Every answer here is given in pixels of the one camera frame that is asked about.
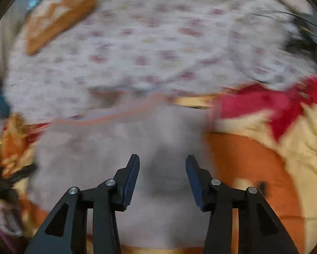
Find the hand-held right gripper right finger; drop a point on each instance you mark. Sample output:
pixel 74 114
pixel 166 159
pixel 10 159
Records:
pixel 194 180

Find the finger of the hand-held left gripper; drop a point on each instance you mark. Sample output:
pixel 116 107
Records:
pixel 10 185

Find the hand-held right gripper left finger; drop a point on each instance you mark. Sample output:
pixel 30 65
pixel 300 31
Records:
pixel 132 177

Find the beige zip jacket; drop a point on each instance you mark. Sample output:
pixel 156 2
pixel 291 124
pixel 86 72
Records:
pixel 121 137

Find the floral quilt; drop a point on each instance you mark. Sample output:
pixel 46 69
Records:
pixel 161 45

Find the orange plush towel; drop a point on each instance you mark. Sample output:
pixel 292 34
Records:
pixel 60 18

